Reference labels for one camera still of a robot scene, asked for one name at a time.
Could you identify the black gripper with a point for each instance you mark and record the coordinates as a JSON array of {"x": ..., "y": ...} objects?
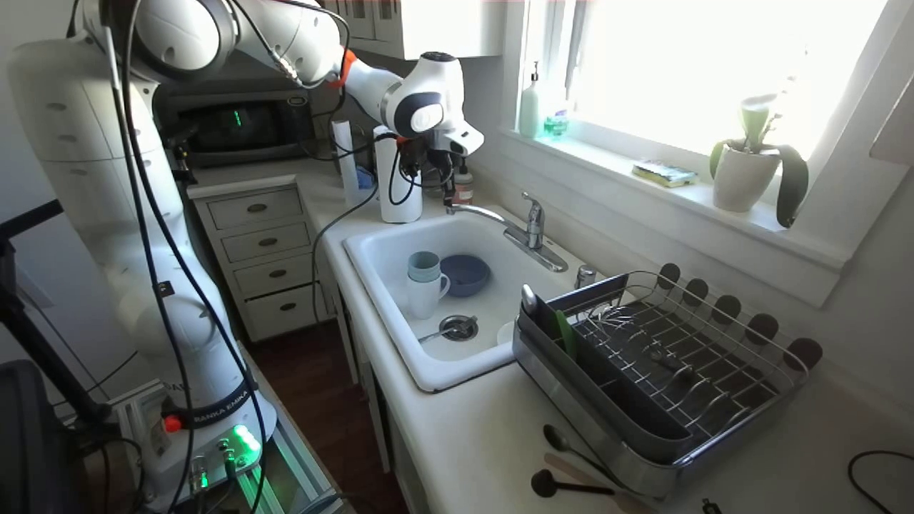
[{"x": 441, "y": 161}]

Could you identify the chrome tap spout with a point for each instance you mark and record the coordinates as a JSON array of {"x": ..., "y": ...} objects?
[{"x": 486, "y": 212}]

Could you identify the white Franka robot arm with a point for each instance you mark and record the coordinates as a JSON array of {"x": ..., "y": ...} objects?
[{"x": 94, "y": 143}]

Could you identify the brown pump soap bottle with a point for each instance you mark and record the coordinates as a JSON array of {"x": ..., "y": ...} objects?
[{"x": 470, "y": 202}]

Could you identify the white paper towel roll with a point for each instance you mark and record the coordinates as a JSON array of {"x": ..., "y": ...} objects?
[{"x": 404, "y": 205}]

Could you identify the teal cup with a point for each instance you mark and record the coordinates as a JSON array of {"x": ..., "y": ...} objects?
[{"x": 423, "y": 263}]

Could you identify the blue plate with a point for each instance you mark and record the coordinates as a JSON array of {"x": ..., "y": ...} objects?
[{"x": 470, "y": 276}]

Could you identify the pale green dish soap bottle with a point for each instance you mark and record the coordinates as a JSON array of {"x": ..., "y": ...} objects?
[{"x": 529, "y": 111}]

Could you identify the white cylindrical tube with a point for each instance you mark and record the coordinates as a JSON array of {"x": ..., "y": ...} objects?
[{"x": 343, "y": 161}]

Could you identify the small teal object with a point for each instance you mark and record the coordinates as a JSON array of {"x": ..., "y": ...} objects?
[{"x": 557, "y": 123}]

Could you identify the white mug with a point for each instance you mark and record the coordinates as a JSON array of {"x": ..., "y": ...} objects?
[{"x": 423, "y": 298}]

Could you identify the white ceramic sink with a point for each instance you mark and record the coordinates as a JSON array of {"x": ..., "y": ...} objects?
[{"x": 486, "y": 309}]

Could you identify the metal sink drain strainer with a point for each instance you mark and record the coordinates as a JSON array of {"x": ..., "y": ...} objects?
[{"x": 461, "y": 326}]

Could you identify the chrome side sprayer cap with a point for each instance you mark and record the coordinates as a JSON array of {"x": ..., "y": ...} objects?
[{"x": 586, "y": 276}]

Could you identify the green item in rack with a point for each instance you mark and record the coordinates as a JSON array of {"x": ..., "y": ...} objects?
[{"x": 556, "y": 326}]

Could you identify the white drawer cabinet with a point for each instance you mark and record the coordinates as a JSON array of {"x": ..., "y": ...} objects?
[{"x": 267, "y": 248}]

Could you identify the green yellow sponge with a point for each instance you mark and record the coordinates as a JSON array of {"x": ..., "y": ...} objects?
[{"x": 663, "y": 175}]

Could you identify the black microwave oven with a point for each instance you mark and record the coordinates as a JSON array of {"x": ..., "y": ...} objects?
[{"x": 247, "y": 129}]

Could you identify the white framed window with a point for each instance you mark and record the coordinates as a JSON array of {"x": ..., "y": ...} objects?
[{"x": 686, "y": 66}]

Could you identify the potted plant in white pot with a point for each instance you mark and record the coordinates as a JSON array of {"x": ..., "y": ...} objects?
[{"x": 743, "y": 175}]

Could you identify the wooden utensil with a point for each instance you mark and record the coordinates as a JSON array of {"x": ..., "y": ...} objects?
[{"x": 580, "y": 473}]

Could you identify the black spoon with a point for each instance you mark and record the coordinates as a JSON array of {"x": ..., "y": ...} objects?
[{"x": 543, "y": 483}]

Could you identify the black metal stand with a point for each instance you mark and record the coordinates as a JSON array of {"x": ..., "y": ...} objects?
[{"x": 37, "y": 352}]

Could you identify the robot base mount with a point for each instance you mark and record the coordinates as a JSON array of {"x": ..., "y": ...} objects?
[{"x": 286, "y": 475}]

